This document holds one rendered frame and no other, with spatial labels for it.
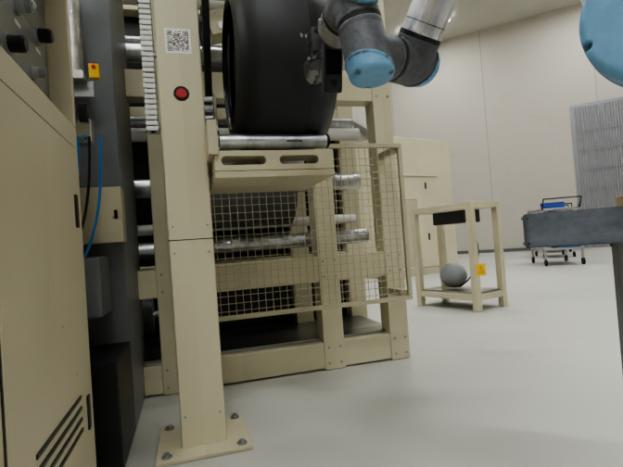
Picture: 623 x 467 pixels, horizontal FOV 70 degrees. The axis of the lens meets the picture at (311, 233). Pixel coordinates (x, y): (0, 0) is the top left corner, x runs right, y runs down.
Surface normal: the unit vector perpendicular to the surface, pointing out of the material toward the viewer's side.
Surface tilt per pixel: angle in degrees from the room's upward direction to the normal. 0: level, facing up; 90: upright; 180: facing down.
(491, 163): 90
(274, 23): 88
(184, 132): 90
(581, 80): 90
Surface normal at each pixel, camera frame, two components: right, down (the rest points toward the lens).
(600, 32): -0.74, 0.17
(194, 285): 0.27, -0.04
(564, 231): -0.47, 0.01
